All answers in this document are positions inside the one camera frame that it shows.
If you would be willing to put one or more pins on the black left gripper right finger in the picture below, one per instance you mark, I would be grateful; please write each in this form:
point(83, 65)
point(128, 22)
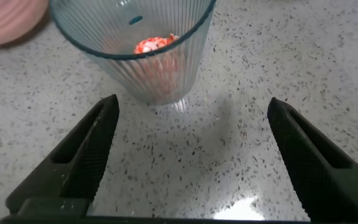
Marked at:
point(315, 174)

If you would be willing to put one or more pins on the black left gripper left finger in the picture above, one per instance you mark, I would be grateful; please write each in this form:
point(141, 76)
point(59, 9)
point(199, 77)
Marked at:
point(79, 161)

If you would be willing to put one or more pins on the clear blue ribbed cup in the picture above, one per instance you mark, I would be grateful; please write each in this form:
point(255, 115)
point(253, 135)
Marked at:
point(120, 68)

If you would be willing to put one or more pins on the red white candy pieces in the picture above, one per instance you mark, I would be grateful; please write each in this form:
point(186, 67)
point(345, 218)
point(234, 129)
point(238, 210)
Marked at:
point(152, 44)

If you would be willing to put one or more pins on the pink ribbed bowl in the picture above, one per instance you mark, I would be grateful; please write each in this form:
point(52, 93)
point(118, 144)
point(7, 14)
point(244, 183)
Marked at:
point(5, 18)

